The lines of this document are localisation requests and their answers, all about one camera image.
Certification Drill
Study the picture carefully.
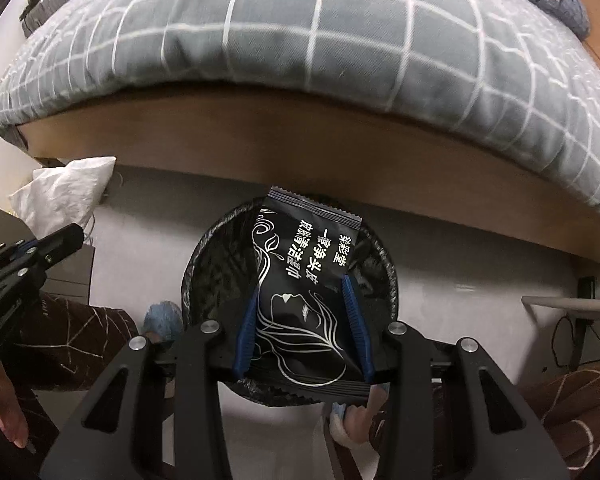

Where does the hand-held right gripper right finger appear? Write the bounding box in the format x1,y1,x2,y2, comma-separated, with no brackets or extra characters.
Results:
342,275,573,480

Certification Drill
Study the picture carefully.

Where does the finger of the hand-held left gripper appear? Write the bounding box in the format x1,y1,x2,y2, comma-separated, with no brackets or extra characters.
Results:
0,232,85,386
0,224,83,281

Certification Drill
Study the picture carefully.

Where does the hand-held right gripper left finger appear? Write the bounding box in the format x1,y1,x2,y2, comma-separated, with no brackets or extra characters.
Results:
39,287,261,480

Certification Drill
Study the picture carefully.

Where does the white tissue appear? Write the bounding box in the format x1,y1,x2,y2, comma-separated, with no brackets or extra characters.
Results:
9,156,117,241

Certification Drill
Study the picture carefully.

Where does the black printed packet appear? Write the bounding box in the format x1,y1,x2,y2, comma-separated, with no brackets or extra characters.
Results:
232,186,376,406

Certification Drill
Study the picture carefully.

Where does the black trash bin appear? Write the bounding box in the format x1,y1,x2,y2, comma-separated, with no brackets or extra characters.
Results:
180,197,401,408

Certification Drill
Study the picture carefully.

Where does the person's left hand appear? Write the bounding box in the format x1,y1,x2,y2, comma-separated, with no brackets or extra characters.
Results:
0,362,31,453

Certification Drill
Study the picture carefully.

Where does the grey cabinet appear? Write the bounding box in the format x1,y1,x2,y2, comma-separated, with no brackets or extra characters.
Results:
0,199,95,306

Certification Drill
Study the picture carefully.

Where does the person's left leg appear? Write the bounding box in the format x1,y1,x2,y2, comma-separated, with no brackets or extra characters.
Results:
0,292,181,480

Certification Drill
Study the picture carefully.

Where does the blue slipper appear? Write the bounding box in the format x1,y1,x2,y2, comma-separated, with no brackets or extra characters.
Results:
327,385,388,448
142,301,183,341

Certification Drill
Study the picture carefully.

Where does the black desk leg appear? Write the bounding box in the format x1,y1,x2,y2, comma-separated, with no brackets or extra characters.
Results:
572,317,590,367

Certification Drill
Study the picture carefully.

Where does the grey plaid bed mattress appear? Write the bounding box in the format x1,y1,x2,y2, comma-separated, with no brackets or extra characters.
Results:
0,0,600,226

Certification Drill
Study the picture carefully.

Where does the black cable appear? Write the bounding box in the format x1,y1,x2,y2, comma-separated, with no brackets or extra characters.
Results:
552,315,588,367

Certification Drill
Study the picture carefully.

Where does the wooden bed frame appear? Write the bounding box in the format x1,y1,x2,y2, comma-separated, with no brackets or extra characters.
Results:
17,80,600,268

